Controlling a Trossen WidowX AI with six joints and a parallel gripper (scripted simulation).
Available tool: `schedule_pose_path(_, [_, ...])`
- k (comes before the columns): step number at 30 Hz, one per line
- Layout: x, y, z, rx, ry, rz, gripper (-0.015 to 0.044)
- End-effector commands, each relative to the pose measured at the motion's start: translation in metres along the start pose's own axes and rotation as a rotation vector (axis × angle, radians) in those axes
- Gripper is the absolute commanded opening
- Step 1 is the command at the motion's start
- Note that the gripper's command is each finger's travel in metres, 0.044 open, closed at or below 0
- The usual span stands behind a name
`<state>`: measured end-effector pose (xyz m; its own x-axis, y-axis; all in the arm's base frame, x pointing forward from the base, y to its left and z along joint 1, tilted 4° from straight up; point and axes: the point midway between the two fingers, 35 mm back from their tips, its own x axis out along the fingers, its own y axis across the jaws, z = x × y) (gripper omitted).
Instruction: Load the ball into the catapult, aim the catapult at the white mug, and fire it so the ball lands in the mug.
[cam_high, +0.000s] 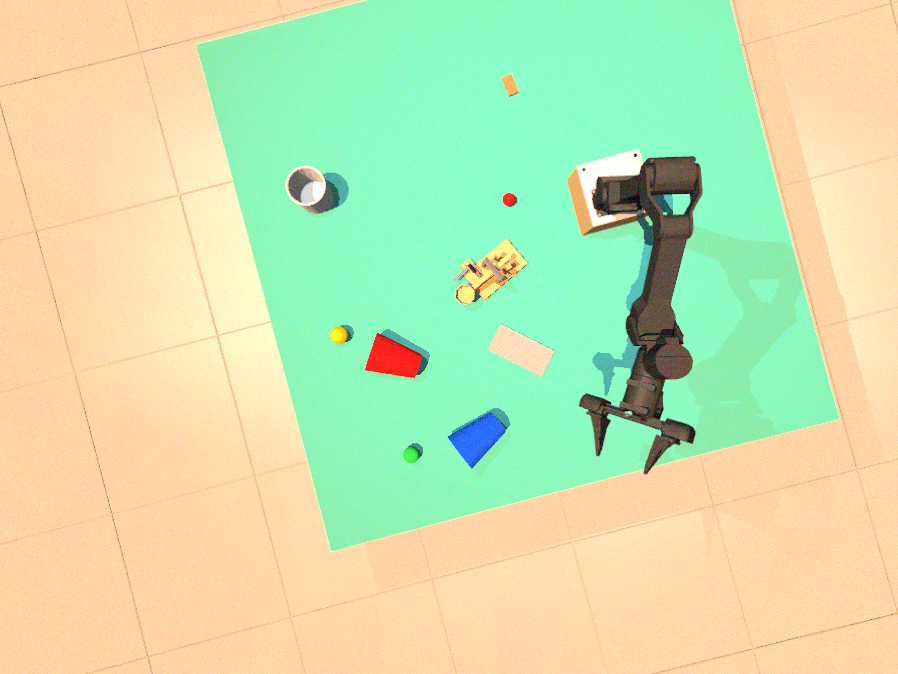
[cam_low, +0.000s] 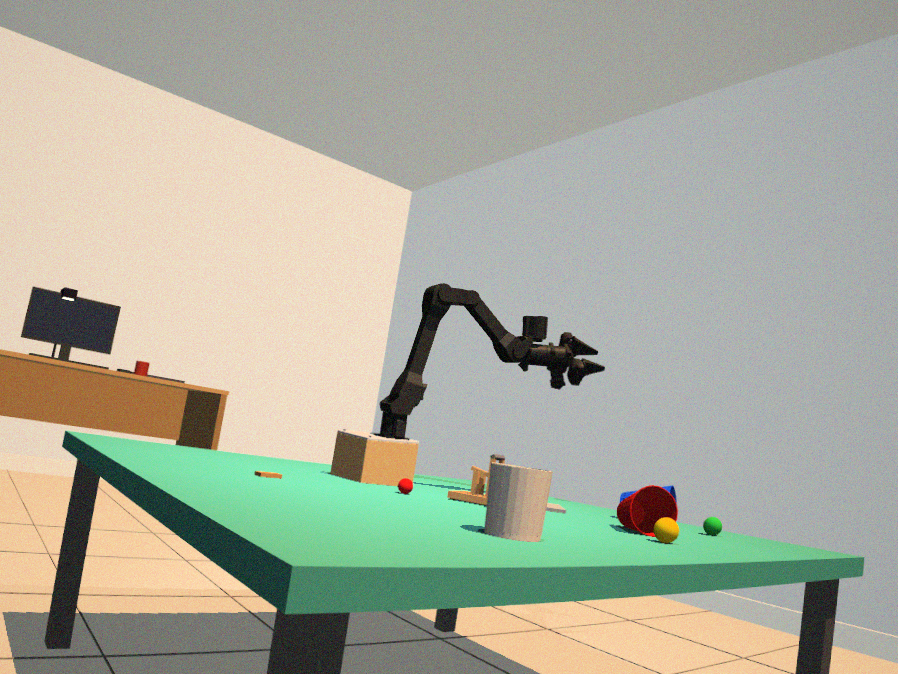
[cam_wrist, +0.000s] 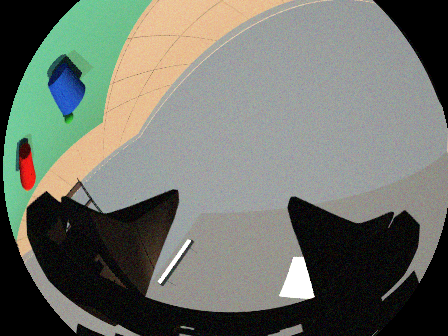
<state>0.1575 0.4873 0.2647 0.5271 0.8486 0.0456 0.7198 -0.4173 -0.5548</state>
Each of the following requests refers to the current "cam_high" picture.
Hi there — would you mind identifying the red bucket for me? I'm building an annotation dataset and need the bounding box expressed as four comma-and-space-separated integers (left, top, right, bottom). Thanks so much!
365, 333, 422, 378

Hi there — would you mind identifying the yellow ball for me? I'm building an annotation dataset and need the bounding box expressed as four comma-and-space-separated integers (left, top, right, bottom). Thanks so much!
330, 326, 349, 344

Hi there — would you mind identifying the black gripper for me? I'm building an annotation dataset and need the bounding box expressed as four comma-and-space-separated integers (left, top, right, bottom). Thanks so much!
578, 374, 695, 475

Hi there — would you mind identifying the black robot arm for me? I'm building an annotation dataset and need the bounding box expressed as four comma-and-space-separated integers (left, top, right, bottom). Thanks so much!
591, 156, 703, 384

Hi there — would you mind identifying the tan cylinder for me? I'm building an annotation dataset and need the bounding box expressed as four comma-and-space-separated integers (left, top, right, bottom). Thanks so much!
285, 166, 334, 214

